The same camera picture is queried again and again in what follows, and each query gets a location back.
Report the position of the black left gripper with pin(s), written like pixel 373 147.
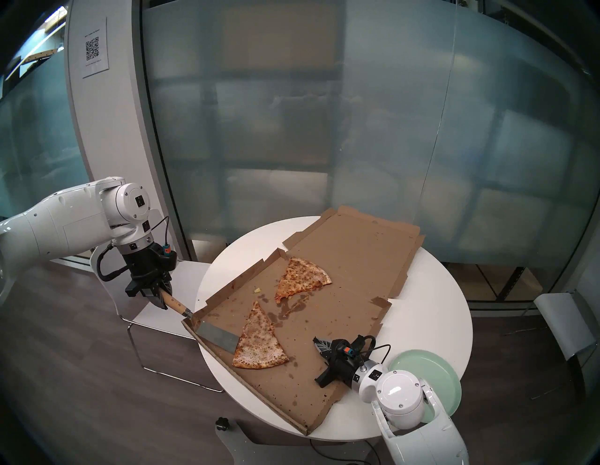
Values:
pixel 150 265

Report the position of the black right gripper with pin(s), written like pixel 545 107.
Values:
pixel 347 361

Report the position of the pale cheese pizza slice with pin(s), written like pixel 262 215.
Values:
pixel 260 344

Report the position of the cardboard pizza box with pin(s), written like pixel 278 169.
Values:
pixel 347 253

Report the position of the grey robot base platform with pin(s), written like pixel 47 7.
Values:
pixel 253 450

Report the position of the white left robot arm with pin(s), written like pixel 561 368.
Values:
pixel 61 225

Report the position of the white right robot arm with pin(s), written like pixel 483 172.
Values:
pixel 403 393

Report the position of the browned pizza slice bitten tip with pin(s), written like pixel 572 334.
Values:
pixel 302 279

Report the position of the pale green plate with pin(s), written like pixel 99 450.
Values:
pixel 436 370

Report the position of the black knob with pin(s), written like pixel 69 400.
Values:
pixel 222 423

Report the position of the black metal shelf upright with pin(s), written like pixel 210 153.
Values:
pixel 512 283

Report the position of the white chair with black legs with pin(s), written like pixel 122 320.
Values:
pixel 558 323

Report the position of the paper sign with QR code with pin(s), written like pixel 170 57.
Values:
pixel 93 49

